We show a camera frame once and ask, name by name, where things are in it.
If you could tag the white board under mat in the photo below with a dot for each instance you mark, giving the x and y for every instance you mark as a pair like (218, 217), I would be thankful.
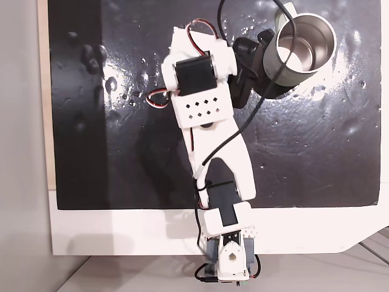
(121, 231)

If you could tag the black table mat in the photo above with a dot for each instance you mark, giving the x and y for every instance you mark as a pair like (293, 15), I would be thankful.
(304, 152)

